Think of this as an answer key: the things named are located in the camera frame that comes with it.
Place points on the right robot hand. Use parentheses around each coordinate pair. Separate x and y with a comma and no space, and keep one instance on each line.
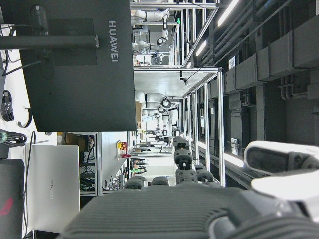
(159,214)

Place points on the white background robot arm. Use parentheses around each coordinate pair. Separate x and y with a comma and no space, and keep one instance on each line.
(154,97)
(154,15)

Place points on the silver laptop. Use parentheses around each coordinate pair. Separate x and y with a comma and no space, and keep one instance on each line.
(53,174)

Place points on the black Huawei monitor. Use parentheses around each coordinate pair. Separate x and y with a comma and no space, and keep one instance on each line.
(79,99)

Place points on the black laptop red logo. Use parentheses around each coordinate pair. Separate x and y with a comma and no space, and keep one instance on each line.
(11,194)

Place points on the black curved hook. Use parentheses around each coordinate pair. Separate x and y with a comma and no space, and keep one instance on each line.
(28,122)

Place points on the short ceiling light strip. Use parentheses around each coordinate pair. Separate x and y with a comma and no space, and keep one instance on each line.
(201,47)

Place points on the long ceiling light strip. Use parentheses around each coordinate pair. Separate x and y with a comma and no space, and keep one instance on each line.
(227,12)

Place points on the aluminium frame cell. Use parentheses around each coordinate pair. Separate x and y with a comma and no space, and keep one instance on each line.
(220,124)

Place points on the black frame-mounted camera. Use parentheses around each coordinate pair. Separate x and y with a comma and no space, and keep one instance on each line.
(184,79)

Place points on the white wall sign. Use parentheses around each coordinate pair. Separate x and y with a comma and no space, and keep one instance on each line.
(232,62)

